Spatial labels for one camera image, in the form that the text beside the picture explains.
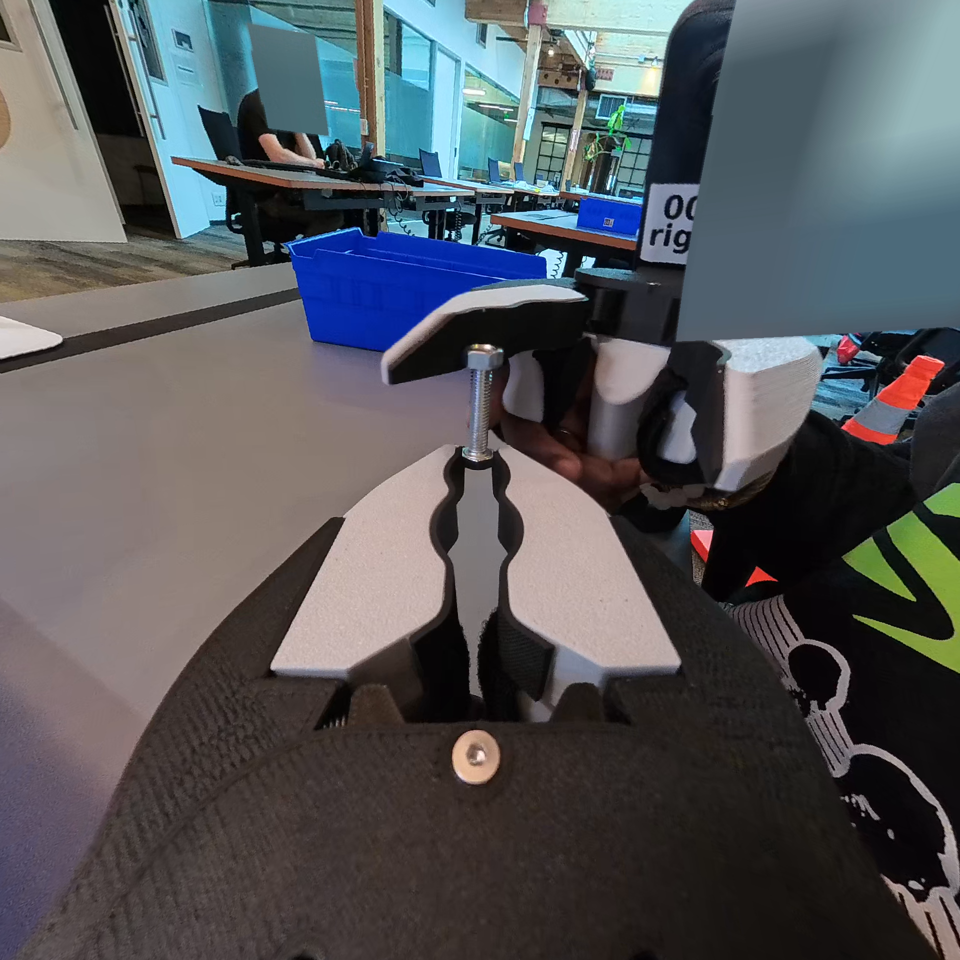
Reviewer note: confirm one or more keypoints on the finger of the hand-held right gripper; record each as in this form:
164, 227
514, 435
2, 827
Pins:
750, 405
480, 315

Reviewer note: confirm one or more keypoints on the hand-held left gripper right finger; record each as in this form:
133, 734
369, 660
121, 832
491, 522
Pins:
585, 593

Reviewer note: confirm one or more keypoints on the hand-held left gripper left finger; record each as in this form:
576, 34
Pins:
368, 593

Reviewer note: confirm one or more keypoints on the small silver hex nut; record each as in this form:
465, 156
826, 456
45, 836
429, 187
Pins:
485, 357

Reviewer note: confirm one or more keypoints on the long thin silver bolt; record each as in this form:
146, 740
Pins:
480, 413

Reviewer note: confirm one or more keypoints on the person's right forearm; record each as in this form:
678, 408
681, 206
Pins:
840, 510

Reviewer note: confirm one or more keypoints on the green plant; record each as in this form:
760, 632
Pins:
608, 132

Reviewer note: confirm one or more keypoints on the wooden office desk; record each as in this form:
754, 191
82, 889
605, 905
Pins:
555, 227
270, 174

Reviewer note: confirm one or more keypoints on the blue plastic bin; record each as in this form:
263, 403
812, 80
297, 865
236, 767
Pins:
360, 293
608, 218

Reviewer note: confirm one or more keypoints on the small red object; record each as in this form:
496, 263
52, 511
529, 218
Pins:
705, 548

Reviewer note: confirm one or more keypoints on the orange traffic cone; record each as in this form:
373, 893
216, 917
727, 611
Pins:
900, 402

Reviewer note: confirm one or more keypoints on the wooden pillar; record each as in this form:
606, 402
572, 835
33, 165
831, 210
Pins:
369, 75

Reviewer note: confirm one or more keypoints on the black printed shirt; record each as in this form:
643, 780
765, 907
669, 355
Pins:
885, 720

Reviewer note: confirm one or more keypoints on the white sign stand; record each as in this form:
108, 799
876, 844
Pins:
23, 338

